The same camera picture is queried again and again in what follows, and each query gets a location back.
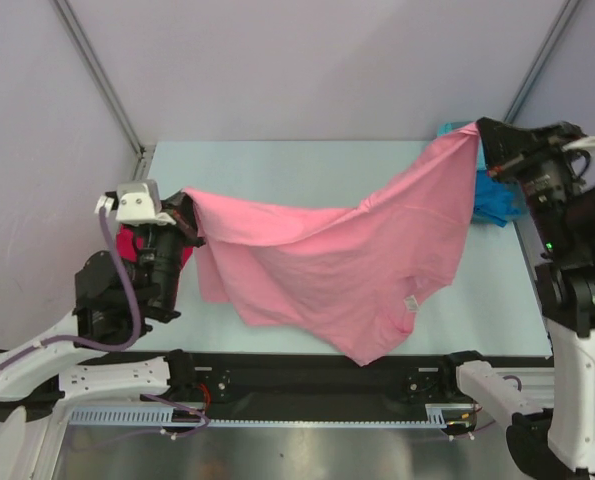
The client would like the red folded t shirt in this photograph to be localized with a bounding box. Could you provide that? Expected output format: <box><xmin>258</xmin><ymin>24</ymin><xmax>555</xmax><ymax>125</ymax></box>
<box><xmin>116</xmin><ymin>224</ymin><xmax>194</xmax><ymax>275</ymax></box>

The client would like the light blue slotted cable duct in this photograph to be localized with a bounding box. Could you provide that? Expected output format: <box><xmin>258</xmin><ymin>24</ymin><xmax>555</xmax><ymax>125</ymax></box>
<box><xmin>69</xmin><ymin>403</ymin><xmax>451</xmax><ymax>428</ymax></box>

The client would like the dark blue t shirt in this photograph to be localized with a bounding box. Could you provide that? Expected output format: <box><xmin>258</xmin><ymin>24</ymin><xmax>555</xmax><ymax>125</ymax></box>
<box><xmin>472</xmin><ymin>170</ymin><xmax>525</xmax><ymax>227</ymax></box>

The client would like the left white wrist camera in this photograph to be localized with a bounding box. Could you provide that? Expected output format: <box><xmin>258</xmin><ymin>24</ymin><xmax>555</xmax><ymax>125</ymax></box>
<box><xmin>94</xmin><ymin>179</ymin><xmax>175</xmax><ymax>226</ymax></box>

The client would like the left aluminium frame post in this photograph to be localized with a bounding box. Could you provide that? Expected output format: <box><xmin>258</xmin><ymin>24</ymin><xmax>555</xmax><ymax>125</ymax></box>
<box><xmin>49</xmin><ymin>0</ymin><xmax>154</xmax><ymax>159</ymax></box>

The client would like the right aluminium frame post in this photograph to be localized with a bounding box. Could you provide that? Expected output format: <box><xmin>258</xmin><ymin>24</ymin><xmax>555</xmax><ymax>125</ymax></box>
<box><xmin>502</xmin><ymin>0</ymin><xmax>583</xmax><ymax>124</ymax></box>

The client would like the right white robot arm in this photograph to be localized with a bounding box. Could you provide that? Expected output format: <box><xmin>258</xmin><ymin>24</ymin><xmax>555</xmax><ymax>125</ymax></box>
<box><xmin>438</xmin><ymin>117</ymin><xmax>595</xmax><ymax>479</ymax></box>

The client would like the pink t shirt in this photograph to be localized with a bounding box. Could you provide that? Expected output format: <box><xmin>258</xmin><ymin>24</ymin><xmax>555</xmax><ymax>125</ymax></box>
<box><xmin>186</xmin><ymin>123</ymin><xmax>480</xmax><ymax>366</ymax></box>

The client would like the light blue t shirt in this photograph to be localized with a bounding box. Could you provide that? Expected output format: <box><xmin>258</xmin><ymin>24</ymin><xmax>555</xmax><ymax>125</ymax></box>
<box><xmin>436</xmin><ymin>121</ymin><xmax>470</xmax><ymax>137</ymax></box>

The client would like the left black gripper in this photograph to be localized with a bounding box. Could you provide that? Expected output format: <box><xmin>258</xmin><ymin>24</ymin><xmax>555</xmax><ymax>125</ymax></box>
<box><xmin>138</xmin><ymin>188</ymin><xmax>209</xmax><ymax>315</ymax></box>

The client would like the aluminium frame post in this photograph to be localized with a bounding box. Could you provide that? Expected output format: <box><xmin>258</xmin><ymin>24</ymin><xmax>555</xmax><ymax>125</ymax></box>
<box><xmin>502</xmin><ymin>0</ymin><xmax>583</xmax><ymax>124</ymax></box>
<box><xmin>49</xmin><ymin>0</ymin><xmax>154</xmax><ymax>159</ymax></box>

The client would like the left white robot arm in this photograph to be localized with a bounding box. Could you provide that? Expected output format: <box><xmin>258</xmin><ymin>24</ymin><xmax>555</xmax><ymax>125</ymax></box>
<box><xmin>0</xmin><ymin>181</ymin><xmax>205</xmax><ymax>422</ymax></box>

